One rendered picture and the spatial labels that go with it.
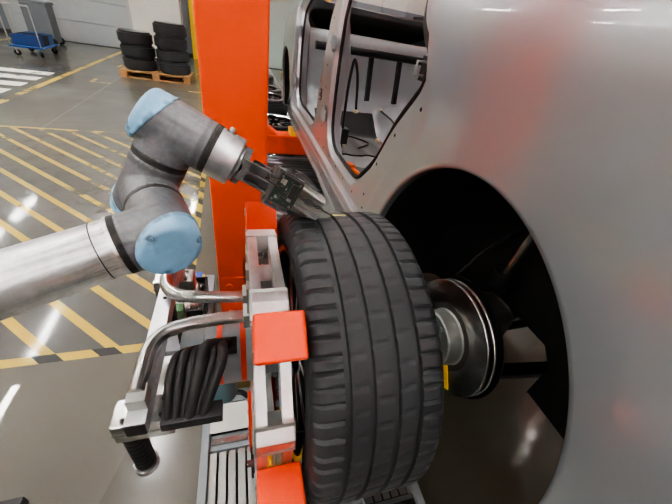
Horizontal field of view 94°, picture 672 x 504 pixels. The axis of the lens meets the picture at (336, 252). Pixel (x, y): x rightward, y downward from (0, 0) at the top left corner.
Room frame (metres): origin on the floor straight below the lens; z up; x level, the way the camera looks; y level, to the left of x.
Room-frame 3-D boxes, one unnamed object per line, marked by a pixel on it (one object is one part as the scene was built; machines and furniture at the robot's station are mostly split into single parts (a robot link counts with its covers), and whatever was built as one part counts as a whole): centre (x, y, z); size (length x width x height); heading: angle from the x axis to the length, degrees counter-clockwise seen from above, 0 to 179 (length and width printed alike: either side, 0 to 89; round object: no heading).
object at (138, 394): (0.34, 0.21, 1.03); 0.19 x 0.18 x 0.11; 110
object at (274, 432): (0.47, 0.13, 0.85); 0.54 x 0.07 x 0.54; 20
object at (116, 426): (0.24, 0.27, 0.93); 0.09 x 0.05 x 0.05; 110
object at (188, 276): (0.56, 0.39, 0.93); 0.09 x 0.05 x 0.05; 110
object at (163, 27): (7.80, 4.75, 0.55); 1.40 x 0.80 x 1.09; 110
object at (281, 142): (2.83, 0.70, 0.69); 0.52 x 0.17 x 0.35; 110
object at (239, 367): (0.45, 0.20, 0.85); 0.21 x 0.14 x 0.14; 110
